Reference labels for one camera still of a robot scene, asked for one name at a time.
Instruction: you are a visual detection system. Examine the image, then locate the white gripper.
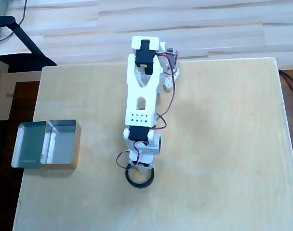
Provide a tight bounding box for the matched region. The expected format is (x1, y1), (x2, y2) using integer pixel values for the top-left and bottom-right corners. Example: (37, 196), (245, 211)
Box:
(128, 153), (154, 178)

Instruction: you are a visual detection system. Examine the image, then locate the black tape roll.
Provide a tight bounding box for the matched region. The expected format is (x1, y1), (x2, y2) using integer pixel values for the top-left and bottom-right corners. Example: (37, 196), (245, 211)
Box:
(125, 166), (156, 189)

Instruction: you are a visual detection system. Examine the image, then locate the grey table clamp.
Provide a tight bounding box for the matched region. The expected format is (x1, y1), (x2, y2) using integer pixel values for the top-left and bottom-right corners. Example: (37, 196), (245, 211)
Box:
(166, 47), (178, 70)

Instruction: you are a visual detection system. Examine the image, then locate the flat silver metal lid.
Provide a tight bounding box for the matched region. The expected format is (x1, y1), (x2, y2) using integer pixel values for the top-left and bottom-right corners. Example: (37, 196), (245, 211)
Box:
(11, 121), (47, 168)

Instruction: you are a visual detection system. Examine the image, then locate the dark brown table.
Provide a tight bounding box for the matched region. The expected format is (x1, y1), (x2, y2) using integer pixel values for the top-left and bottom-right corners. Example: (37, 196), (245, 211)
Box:
(0, 81), (40, 231)

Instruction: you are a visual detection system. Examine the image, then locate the printed cardboard box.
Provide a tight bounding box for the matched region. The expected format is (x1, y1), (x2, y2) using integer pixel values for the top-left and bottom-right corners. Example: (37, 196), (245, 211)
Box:
(0, 71), (41, 121)

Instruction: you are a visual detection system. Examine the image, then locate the black bent metal bar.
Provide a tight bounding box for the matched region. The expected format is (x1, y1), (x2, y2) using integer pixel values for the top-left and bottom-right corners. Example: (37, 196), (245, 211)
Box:
(0, 15), (57, 67)

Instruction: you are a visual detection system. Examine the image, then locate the thin red white servo wire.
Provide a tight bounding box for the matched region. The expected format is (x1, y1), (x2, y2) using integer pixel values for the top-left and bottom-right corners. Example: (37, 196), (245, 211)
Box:
(116, 141), (144, 169)
(151, 50), (180, 131)

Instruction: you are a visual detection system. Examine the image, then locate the thick black cable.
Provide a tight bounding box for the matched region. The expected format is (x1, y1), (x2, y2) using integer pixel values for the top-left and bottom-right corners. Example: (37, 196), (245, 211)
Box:
(278, 69), (293, 108)

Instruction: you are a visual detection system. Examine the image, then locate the thin dark cable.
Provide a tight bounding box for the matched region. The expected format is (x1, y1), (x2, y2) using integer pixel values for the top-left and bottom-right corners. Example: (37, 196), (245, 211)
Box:
(0, 0), (28, 44)

